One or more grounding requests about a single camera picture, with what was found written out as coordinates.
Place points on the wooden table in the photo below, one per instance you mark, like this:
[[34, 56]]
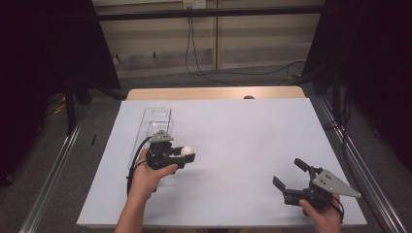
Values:
[[194, 93]]

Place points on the person's right hand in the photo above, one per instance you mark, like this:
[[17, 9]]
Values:
[[324, 216]]

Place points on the black curtain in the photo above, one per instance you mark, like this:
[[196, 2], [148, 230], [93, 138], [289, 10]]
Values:
[[39, 64], [372, 64]]

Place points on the black horizontal bar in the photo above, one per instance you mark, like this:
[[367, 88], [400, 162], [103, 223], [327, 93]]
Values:
[[210, 13]]

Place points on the aluminium floor rail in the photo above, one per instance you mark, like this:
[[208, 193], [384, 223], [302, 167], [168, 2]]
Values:
[[369, 174], [48, 184]]

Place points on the small black floor object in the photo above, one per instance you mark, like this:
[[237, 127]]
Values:
[[94, 139]]

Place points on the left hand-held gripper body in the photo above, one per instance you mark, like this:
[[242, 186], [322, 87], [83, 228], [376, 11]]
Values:
[[159, 155]]

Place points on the person's left hand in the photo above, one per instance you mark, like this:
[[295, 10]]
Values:
[[144, 181]]

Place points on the clear plastic storage bin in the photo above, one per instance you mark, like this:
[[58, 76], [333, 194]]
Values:
[[158, 119]]

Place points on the black metal stand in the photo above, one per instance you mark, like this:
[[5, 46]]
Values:
[[69, 106], [337, 97]]

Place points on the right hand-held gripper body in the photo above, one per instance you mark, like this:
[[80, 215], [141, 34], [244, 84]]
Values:
[[327, 184]]

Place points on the dark table grommet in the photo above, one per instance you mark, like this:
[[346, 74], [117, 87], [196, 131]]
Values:
[[248, 97]]

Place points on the white wall outlet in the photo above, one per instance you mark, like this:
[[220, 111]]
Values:
[[194, 4]]

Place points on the white table sheet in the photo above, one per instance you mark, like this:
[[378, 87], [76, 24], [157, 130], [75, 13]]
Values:
[[243, 145]]

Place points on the white ball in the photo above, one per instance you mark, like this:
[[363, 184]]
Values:
[[187, 151]]

